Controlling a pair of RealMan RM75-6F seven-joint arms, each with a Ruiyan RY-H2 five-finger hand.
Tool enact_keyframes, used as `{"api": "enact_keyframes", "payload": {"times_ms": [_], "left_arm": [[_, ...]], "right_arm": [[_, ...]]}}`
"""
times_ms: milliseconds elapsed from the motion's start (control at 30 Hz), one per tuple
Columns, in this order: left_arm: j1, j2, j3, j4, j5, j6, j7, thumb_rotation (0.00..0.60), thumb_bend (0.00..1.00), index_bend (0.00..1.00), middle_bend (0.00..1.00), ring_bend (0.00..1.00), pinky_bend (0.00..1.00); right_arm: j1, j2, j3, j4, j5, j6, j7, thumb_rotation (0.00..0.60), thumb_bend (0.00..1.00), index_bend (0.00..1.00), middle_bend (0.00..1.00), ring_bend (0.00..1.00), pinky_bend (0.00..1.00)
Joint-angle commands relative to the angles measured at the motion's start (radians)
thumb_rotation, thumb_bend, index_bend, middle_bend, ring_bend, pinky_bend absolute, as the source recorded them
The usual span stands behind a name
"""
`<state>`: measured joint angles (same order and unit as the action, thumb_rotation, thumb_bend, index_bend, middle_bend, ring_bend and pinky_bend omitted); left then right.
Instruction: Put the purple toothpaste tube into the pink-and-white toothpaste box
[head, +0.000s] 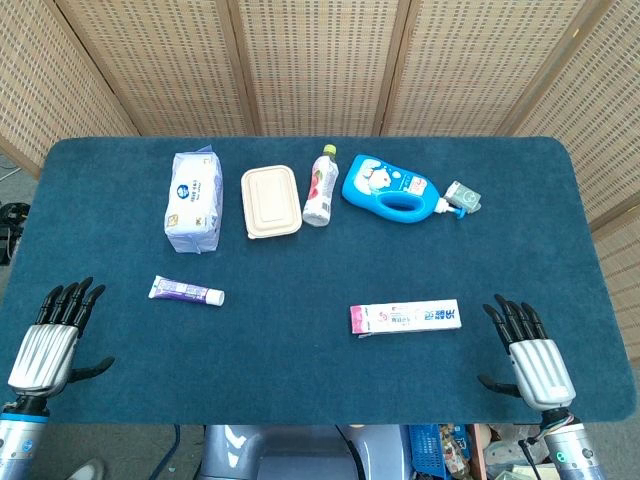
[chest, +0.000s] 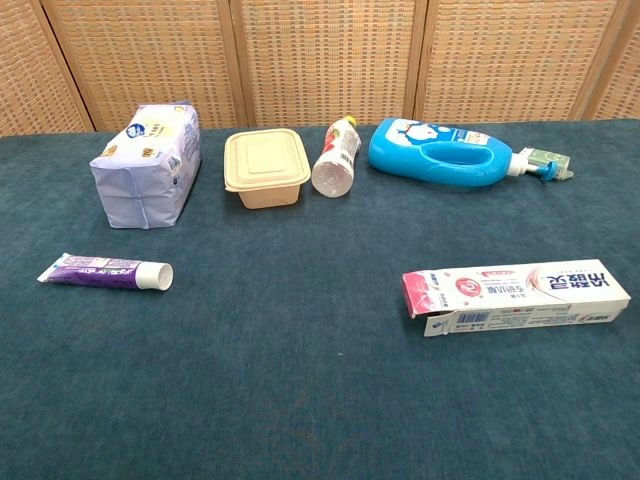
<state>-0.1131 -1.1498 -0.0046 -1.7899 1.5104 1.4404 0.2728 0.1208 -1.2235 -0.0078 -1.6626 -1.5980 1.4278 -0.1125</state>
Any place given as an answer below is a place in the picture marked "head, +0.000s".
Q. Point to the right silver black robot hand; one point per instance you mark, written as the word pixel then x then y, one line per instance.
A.
pixel 540 370

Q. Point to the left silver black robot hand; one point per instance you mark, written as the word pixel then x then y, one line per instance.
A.
pixel 42 355

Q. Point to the white pink toothpaste box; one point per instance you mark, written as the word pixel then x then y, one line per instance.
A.
pixel 405 317

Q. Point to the purple toothpaste tube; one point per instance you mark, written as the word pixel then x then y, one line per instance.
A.
pixel 185 290

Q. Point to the colourful snack packet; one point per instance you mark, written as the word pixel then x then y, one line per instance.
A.
pixel 455 445

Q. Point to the white sneaker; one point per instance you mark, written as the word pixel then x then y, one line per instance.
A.
pixel 87 470

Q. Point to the black floor equipment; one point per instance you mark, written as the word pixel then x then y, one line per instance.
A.
pixel 12 220

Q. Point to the blue plastic basket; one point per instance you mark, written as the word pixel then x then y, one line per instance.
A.
pixel 425 447

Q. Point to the small green carton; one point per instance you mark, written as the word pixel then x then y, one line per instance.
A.
pixel 467 196

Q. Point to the white blue tissue pack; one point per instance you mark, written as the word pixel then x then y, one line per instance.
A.
pixel 194 200

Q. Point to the teal table mat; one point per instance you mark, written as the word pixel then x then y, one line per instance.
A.
pixel 300 350

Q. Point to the grey-blue robot torso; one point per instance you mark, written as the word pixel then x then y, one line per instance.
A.
pixel 300 450

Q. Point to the blue detergent pump bottle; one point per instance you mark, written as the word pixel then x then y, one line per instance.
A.
pixel 370 182

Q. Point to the beige lidded food container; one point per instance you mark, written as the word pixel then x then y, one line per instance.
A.
pixel 271 200

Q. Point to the drink bottle with green cap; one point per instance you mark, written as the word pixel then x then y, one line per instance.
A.
pixel 320 190

